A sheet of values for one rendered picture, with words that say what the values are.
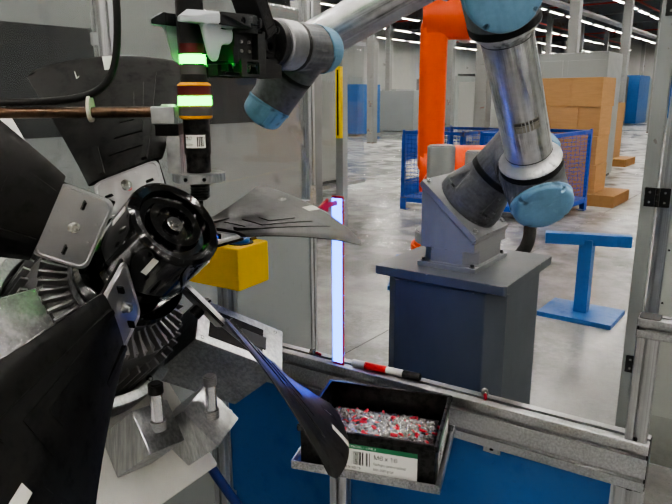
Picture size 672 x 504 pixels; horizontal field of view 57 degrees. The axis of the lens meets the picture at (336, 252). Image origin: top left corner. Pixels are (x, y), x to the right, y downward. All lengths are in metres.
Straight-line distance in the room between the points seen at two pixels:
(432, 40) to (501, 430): 3.90
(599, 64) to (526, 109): 10.14
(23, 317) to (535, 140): 0.85
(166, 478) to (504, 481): 0.58
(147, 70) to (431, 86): 3.90
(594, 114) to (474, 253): 7.33
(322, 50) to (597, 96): 7.67
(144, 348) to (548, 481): 0.70
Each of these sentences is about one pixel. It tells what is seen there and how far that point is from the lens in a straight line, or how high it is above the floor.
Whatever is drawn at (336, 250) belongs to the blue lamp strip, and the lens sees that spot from 1.16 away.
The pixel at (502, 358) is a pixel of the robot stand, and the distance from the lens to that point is 1.38.
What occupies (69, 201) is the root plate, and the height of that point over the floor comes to 1.25.
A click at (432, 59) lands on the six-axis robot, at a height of 1.63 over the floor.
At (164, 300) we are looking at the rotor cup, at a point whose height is 1.11.
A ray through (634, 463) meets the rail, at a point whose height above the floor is 0.83.
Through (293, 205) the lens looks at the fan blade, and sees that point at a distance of 1.04.
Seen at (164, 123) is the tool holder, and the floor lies 1.34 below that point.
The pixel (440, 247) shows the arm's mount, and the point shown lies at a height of 1.05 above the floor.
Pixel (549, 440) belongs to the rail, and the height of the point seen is 0.83.
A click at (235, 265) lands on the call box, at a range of 1.28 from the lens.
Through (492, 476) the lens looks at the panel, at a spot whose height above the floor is 0.72.
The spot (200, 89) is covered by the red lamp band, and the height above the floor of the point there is 1.38.
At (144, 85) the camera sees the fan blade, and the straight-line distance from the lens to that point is 0.98.
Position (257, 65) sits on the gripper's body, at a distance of 0.92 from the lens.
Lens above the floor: 1.37
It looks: 14 degrees down
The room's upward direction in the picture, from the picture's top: straight up
